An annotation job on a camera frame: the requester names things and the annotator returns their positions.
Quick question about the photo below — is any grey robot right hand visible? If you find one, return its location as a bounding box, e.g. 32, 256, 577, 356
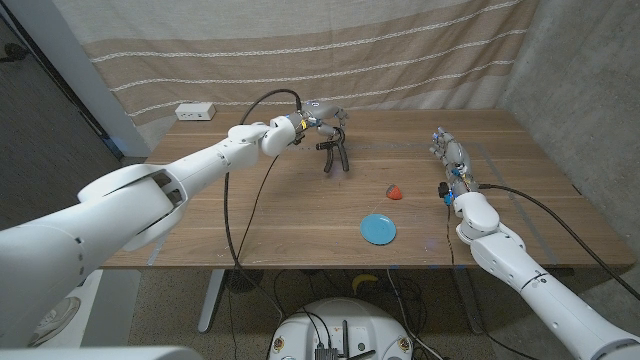
428, 127, 479, 201

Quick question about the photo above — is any yellow banana-shaped object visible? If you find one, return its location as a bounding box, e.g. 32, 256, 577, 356
351, 273, 380, 295

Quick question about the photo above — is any white power strip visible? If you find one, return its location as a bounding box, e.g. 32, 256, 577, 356
174, 102, 217, 122

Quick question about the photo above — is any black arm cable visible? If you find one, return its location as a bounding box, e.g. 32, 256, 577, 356
477, 183, 640, 302
223, 88, 304, 331

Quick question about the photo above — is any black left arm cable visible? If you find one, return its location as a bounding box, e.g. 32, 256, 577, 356
223, 88, 304, 331

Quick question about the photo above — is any black door handle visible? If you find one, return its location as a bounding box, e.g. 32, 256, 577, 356
0, 43, 30, 64

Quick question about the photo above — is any grey sneaker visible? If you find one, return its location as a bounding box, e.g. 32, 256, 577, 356
27, 295, 82, 349

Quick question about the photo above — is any white table leg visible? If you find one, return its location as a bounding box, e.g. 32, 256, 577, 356
198, 269, 226, 334

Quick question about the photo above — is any black hand grip exerciser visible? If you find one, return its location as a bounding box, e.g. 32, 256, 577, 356
315, 126, 351, 175

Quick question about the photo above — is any beige striped backdrop cloth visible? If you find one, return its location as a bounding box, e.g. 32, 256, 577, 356
52, 0, 541, 151

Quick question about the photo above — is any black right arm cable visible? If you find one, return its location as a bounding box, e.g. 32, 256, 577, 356
477, 183, 640, 302

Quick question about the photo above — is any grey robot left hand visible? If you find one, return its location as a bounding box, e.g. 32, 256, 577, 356
299, 99, 350, 139

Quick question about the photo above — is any grey table leg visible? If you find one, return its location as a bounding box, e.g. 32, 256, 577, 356
452, 268, 485, 335

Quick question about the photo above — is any black round floor fan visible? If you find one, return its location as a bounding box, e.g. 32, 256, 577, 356
223, 269, 265, 294

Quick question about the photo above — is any blue round plate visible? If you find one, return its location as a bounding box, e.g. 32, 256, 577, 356
359, 213, 398, 246

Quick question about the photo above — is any white robot torso base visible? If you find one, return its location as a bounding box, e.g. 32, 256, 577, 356
268, 297, 415, 360

